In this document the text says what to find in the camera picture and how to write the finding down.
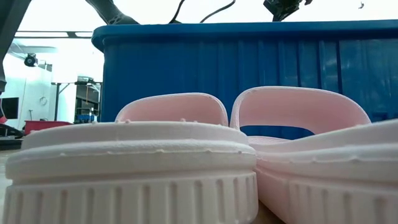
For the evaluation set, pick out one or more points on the blue plastic bin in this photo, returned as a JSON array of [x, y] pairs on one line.
[[186, 62]]

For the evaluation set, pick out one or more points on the pink slide sandal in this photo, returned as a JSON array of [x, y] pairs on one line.
[[124, 186], [326, 186]]

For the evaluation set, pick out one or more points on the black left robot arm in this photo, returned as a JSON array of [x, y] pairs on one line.
[[9, 18]]

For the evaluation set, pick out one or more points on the black round ceiling fixture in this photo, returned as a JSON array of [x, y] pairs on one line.
[[30, 60]]

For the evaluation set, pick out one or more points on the red plastic crate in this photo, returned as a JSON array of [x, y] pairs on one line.
[[46, 127]]

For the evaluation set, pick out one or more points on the black red office chair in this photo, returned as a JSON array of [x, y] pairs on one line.
[[12, 130]]

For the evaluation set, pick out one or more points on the black wall screen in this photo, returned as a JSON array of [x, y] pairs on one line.
[[9, 108]]

